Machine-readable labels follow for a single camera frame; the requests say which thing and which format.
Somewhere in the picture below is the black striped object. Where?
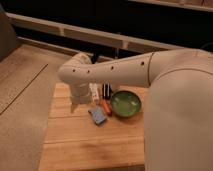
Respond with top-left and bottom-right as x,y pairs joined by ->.
102,84 -> 112,100

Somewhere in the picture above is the white wooden rail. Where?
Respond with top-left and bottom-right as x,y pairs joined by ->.
6,13 -> 182,53

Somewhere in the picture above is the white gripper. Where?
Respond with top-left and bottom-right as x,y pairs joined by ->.
69,84 -> 91,113

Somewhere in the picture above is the orange carrot toy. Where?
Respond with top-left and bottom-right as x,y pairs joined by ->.
102,100 -> 112,116

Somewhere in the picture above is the blue sponge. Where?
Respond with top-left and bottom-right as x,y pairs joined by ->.
89,106 -> 107,125

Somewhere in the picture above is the green ceramic bowl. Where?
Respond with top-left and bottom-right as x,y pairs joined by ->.
110,90 -> 142,118

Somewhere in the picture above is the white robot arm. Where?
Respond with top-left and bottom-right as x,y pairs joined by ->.
58,49 -> 213,171

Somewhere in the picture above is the white bottle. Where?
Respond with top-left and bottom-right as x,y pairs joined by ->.
89,83 -> 100,104

